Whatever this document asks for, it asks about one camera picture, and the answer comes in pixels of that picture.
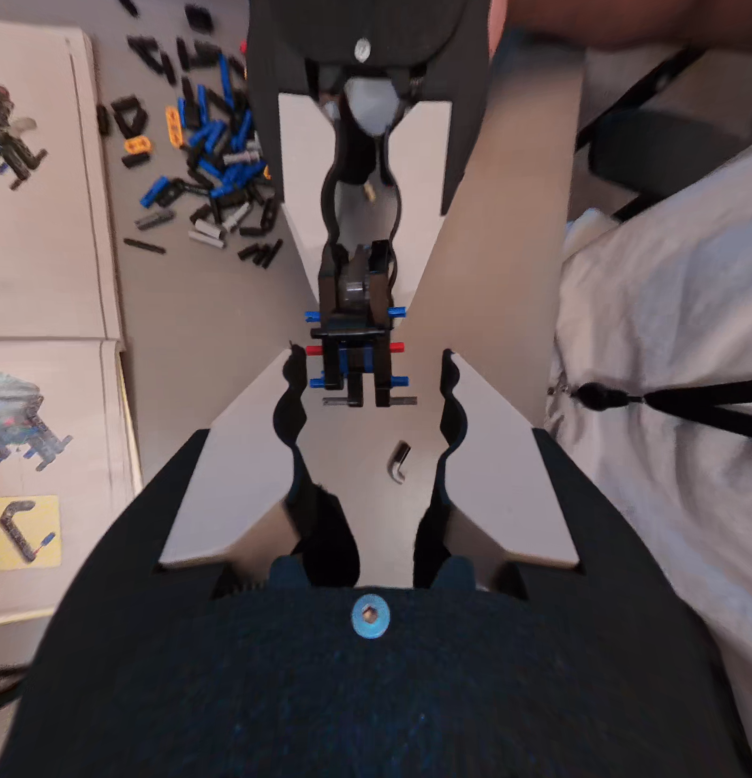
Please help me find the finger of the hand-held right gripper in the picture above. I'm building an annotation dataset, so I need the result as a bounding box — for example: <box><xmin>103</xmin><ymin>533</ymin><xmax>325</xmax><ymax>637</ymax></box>
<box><xmin>278</xmin><ymin>92</ymin><xmax>346</xmax><ymax>308</ymax></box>
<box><xmin>379</xmin><ymin>100</ymin><xmax>454</xmax><ymax>294</ymax></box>

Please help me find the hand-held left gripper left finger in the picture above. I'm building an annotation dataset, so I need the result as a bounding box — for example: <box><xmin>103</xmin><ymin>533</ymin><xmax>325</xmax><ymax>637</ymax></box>
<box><xmin>159</xmin><ymin>346</ymin><xmax>310</xmax><ymax>583</ymax></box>

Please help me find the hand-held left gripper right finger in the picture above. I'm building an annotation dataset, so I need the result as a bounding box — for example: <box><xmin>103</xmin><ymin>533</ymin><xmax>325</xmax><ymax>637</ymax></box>
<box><xmin>438</xmin><ymin>348</ymin><xmax>581</xmax><ymax>589</ymax></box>

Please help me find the black lego chassis assembly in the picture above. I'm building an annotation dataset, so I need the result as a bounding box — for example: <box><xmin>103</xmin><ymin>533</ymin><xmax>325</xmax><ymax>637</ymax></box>
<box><xmin>304</xmin><ymin>240</ymin><xmax>418</xmax><ymax>409</ymax></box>

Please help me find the person's right forearm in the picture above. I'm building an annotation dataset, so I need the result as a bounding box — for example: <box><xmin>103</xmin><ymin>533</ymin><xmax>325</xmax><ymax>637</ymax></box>
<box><xmin>488</xmin><ymin>0</ymin><xmax>752</xmax><ymax>56</ymax></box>

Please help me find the pile of lego beams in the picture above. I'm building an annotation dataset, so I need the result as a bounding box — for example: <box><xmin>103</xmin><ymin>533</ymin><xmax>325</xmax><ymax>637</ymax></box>
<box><xmin>96</xmin><ymin>0</ymin><xmax>287</xmax><ymax>271</ymax></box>

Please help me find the lego instruction booklet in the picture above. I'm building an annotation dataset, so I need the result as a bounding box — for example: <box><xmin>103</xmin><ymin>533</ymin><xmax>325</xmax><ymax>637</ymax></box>
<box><xmin>0</xmin><ymin>18</ymin><xmax>143</xmax><ymax>627</ymax></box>

